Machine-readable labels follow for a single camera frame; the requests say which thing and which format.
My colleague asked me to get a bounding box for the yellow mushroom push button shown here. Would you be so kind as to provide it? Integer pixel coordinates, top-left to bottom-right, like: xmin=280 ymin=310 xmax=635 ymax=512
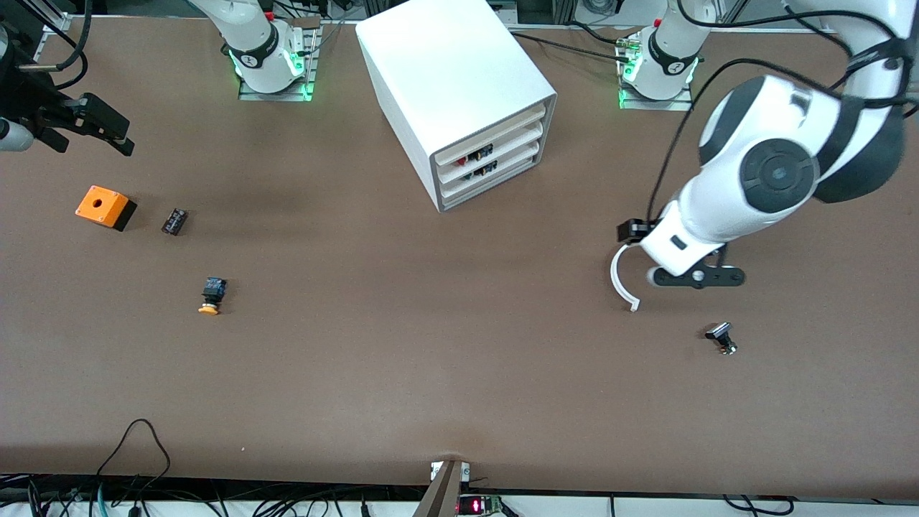
xmin=197 ymin=277 xmax=228 ymax=317

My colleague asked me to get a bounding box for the black headed push button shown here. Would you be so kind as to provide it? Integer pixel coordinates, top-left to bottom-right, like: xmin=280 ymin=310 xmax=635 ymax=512
xmin=704 ymin=322 xmax=739 ymax=357

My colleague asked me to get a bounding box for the orange button box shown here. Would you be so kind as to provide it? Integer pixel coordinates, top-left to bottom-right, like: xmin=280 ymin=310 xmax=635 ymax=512
xmin=75 ymin=185 xmax=138 ymax=232

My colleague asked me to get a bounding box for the white drawer cabinet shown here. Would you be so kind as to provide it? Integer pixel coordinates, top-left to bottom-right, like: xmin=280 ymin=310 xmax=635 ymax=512
xmin=355 ymin=0 xmax=559 ymax=214

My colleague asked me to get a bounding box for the aluminium table corner profile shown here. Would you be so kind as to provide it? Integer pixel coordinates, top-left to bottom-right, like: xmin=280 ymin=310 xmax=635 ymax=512
xmin=32 ymin=13 xmax=73 ymax=62

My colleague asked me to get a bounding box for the red display circuit board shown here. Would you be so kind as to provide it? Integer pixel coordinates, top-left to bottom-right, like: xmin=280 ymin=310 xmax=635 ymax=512
xmin=458 ymin=494 xmax=505 ymax=517

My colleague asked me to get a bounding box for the white curved plastic bracket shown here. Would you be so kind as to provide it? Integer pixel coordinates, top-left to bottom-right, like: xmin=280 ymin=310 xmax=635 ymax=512
xmin=610 ymin=244 xmax=641 ymax=313

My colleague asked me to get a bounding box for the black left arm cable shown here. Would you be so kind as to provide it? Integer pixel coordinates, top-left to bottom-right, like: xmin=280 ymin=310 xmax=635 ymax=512
xmin=648 ymin=0 xmax=916 ymax=225

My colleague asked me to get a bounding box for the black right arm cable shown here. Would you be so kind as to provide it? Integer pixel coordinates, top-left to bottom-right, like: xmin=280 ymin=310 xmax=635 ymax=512
xmin=14 ymin=0 xmax=94 ymax=90

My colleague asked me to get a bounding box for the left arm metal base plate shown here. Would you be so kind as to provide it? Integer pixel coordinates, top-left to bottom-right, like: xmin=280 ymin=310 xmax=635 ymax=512
xmin=617 ymin=34 xmax=696 ymax=112

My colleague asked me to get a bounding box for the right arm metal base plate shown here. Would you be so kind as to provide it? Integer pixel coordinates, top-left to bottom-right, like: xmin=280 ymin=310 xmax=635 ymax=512
xmin=238 ymin=20 xmax=321 ymax=102

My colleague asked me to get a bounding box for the black cable to arm base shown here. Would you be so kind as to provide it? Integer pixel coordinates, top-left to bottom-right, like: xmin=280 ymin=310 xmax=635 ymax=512
xmin=510 ymin=22 xmax=634 ymax=64

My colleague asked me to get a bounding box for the thin black looped cable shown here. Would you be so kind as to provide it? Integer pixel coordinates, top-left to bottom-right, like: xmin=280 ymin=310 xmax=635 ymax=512
xmin=95 ymin=418 xmax=172 ymax=480

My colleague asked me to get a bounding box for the grey camera mount bar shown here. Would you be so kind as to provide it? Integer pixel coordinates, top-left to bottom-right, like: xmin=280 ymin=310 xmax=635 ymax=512
xmin=413 ymin=460 xmax=472 ymax=517

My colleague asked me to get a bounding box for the tangle of black cables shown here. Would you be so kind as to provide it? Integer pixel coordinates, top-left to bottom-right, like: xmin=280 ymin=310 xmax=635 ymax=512
xmin=0 ymin=470 xmax=431 ymax=517

